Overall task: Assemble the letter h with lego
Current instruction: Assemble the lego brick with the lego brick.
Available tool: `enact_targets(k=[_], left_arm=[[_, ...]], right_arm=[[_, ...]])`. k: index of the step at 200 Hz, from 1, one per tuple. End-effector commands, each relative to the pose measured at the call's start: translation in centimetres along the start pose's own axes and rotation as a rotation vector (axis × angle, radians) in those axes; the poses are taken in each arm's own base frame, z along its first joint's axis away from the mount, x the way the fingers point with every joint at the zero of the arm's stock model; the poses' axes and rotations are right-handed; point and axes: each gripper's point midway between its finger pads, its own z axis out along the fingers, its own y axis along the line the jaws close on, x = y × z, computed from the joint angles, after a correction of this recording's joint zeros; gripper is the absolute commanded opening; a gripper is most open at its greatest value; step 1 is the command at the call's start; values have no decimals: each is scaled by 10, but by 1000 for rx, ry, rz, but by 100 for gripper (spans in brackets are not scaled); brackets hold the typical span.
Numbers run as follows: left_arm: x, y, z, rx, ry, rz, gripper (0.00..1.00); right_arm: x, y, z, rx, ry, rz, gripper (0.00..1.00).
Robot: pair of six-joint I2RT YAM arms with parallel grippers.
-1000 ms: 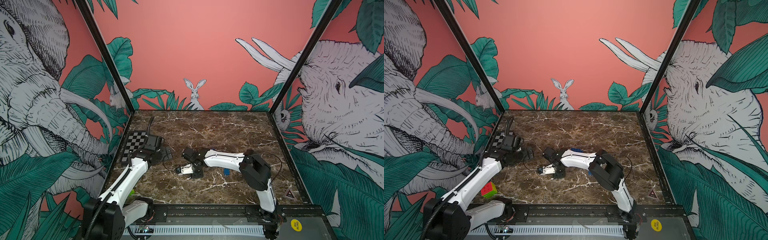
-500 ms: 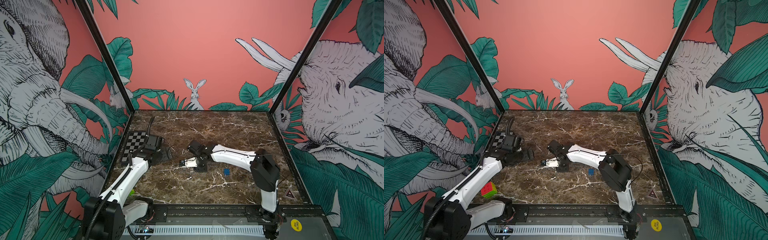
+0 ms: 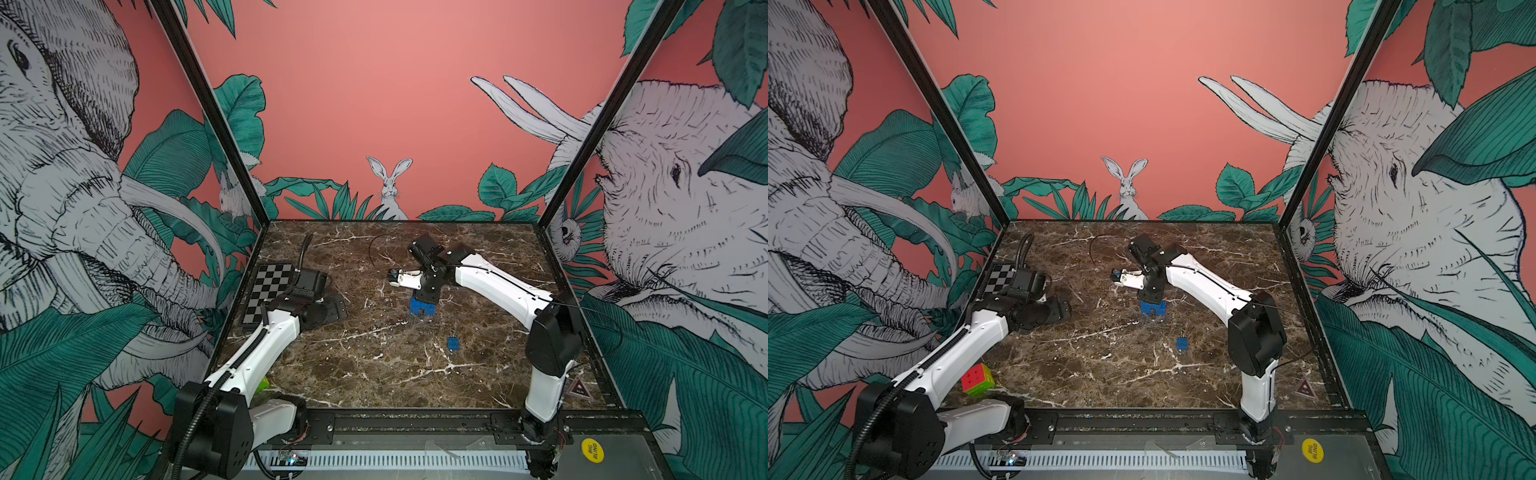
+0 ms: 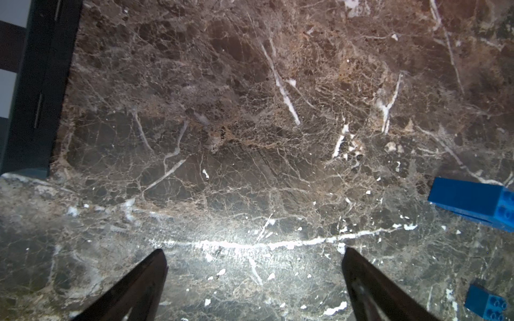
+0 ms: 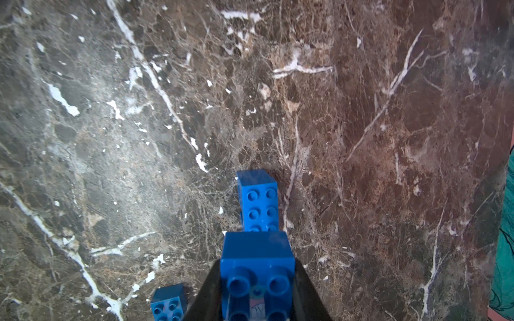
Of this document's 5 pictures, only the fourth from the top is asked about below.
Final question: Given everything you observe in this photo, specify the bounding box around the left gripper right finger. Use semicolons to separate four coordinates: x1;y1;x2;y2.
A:
341;247;437;320

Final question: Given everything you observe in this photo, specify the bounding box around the checkerboard calibration board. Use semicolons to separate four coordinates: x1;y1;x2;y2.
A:
1;0;32;159

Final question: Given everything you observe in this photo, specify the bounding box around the long blue lego brick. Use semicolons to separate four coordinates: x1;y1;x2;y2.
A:
428;177;513;232

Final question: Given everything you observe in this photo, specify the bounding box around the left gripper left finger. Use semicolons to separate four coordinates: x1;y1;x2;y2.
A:
74;249;168;320

